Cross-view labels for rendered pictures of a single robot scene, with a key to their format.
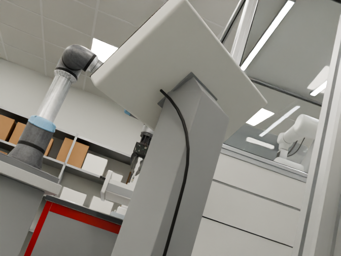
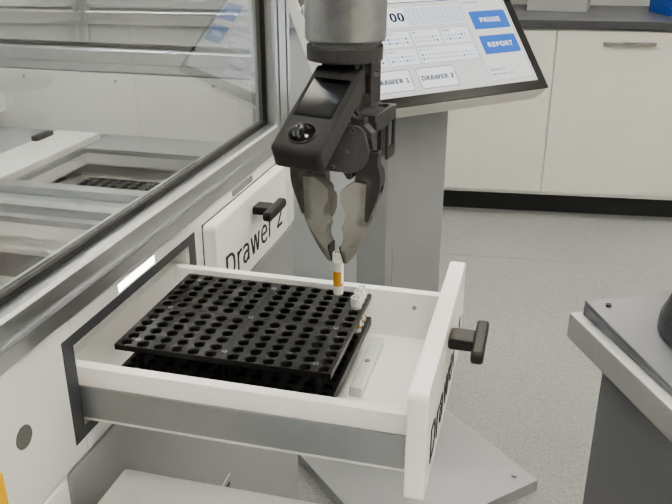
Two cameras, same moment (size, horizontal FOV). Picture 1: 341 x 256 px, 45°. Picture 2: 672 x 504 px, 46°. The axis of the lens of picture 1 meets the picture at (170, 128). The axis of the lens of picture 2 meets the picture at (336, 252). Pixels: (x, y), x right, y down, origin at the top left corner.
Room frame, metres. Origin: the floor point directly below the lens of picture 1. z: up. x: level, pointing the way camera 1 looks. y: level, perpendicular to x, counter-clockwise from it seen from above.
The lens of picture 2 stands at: (2.73, 0.31, 1.28)
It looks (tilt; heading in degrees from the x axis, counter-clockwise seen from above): 23 degrees down; 198
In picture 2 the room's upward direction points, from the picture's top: straight up
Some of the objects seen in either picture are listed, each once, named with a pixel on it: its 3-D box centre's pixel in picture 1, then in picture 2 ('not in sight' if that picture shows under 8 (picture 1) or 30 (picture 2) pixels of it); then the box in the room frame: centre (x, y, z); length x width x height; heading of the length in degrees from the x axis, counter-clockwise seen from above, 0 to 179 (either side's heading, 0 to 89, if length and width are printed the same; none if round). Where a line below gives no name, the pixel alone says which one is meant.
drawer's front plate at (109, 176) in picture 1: (106, 186); (438, 364); (2.05, 0.21, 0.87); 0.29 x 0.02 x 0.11; 3
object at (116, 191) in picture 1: (145, 202); (244, 346); (2.06, 0.00, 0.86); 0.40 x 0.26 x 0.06; 93
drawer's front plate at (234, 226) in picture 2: not in sight; (250, 227); (1.75, -0.13, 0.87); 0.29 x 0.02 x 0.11; 3
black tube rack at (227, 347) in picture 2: not in sight; (252, 343); (2.06, 0.01, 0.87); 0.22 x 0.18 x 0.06; 93
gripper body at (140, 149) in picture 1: (143, 146); (347, 107); (2.02, 0.10, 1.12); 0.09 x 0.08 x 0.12; 175
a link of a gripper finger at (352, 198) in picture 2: (133, 164); (363, 215); (2.02, 0.12, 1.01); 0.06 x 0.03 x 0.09; 175
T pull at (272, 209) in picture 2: not in sight; (266, 208); (1.75, -0.10, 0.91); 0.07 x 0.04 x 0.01; 3
